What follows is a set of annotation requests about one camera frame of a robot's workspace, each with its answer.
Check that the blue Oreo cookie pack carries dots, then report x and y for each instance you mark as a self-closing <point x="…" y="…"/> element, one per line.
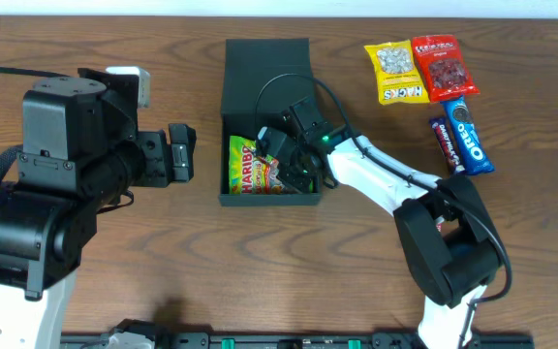
<point x="474" y="158"/>

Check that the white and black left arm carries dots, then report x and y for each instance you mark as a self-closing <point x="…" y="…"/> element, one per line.
<point x="42" y="235"/>

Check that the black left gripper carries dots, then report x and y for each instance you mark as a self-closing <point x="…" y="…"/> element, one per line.
<point x="164" y="158"/>

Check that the black open gift box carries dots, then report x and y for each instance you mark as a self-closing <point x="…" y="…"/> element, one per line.
<point x="262" y="78"/>

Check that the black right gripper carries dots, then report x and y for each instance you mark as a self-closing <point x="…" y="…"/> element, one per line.
<point x="285" y="151"/>

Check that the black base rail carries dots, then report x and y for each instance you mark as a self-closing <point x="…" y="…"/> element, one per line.
<point x="139" y="334"/>

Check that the red candy bag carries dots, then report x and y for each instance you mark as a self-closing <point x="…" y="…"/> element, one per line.
<point x="442" y="65"/>

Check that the yellow Hacks candy bag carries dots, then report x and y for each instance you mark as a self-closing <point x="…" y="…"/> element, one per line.
<point x="398" y="79"/>

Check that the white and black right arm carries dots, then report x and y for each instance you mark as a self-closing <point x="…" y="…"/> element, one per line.
<point x="449" y="241"/>

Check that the purple Dairy Milk chocolate bar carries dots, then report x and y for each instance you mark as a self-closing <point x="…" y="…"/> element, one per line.
<point x="445" y="141"/>

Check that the Haribo worms gummy bag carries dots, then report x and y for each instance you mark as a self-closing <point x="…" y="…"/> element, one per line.
<point x="252" y="174"/>

